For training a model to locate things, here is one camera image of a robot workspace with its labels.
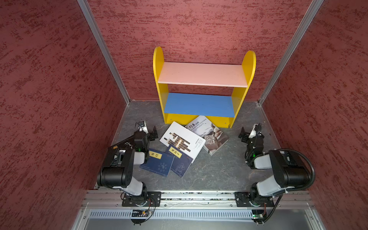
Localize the green circuit board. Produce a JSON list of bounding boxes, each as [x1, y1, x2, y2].
[[131, 209, 150, 218], [251, 209, 267, 222]]

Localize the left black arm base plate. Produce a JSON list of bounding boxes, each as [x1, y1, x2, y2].
[[122, 191, 162, 208]]

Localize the heritage culture photo book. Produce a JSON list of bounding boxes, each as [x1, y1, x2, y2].
[[186, 116, 229, 156]]

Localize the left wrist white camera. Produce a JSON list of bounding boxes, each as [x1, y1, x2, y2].
[[136, 121, 149, 134]]

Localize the right dark blue booklet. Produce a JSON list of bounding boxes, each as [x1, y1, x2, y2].
[[166, 145, 193, 178]]

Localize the left dark blue booklet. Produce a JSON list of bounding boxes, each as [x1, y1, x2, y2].
[[140, 149, 174, 177]]

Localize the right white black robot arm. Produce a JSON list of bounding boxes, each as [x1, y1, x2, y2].
[[236, 124, 316, 207]]

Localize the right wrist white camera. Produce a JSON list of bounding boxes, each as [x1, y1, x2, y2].
[[249, 123, 262, 139]]

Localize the black book with gold letters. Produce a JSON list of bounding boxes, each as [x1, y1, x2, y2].
[[108, 135, 134, 151]]

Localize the right corner aluminium profile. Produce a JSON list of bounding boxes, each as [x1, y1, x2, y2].
[[258, 0, 324, 107]]

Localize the white book with brown blocks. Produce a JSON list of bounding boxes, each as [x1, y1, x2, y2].
[[160, 122, 205, 163]]

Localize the slotted white cable duct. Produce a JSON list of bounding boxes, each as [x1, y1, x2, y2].
[[89, 209, 252, 221]]

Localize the corner aluminium profile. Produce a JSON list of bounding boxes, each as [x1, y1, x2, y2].
[[258, 0, 324, 107], [77, 0, 131, 105]]

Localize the wrist white camera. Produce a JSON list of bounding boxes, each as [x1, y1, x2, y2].
[[136, 121, 149, 134], [249, 123, 262, 139]]

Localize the left green circuit board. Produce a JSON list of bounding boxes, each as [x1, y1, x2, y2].
[[131, 209, 150, 218]]

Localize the yellow pink blue bookshelf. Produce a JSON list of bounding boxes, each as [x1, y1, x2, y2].
[[153, 47, 256, 128]]

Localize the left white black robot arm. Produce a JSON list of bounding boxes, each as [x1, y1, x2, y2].
[[97, 127, 161, 207]]

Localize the aluminium mounting rail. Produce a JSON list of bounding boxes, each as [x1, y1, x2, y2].
[[81, 190, 316, 209]]

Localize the right green circuit board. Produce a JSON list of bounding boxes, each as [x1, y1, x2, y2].
[[251, 209, 267, 222]]

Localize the dark blue booklet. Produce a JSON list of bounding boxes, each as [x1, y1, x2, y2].
[[140, 149, 174, 177], [166, 145, 193, 178]]

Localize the left corner aluminium profile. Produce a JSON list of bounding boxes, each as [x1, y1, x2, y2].
[[77, 0, 131, 105]]

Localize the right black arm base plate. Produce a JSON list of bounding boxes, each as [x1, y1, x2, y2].
[[234, 192, 274, 208]]

